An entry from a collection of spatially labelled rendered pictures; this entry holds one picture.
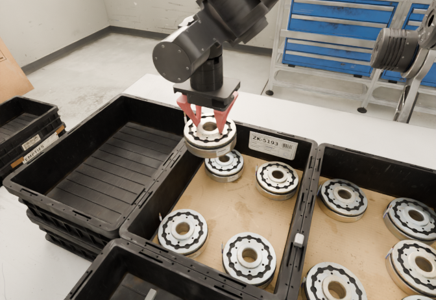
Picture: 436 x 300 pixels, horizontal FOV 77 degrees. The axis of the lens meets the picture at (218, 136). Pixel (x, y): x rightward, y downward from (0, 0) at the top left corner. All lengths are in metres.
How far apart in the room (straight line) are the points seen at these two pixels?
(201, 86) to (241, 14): 0.13
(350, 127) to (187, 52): 0.95
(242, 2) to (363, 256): 0.53
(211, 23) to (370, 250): 0.54
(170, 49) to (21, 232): 0.72
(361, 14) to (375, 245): 1.93
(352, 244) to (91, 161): 0.68
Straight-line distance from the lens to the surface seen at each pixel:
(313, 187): 0.60
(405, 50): 1.42
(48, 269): 0.84
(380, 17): 2.42
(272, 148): 0.74
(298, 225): 0.54
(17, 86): 3.22
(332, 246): 0.65
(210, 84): 0.45
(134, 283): 0.60
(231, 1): 0.38
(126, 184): 0.74
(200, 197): 0.68
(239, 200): 0.67
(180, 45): 0.35
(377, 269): 0.66
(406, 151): 1.19
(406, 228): 0.71
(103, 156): 0.84
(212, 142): 0.50
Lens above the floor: 1.37
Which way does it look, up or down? 40 degrees down
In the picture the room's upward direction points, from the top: straight up
